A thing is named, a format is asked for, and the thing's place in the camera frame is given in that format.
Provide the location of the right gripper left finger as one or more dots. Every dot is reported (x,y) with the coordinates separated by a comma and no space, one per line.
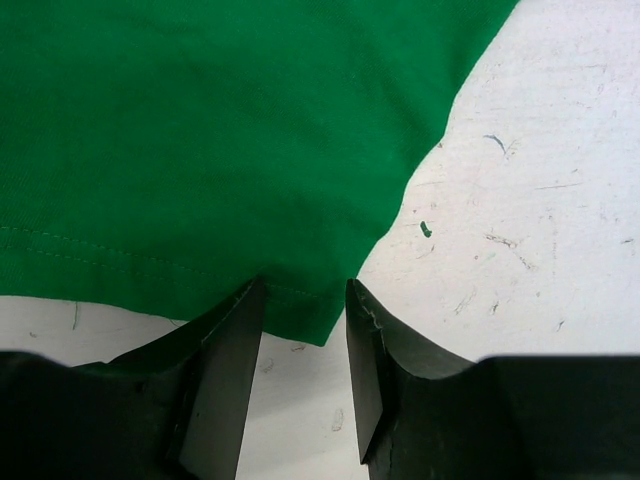
(174,408)

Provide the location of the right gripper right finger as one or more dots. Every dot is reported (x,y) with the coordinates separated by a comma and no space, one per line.
(423,412)

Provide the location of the green t shirt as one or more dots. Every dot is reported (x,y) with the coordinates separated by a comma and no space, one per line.
(156,155)

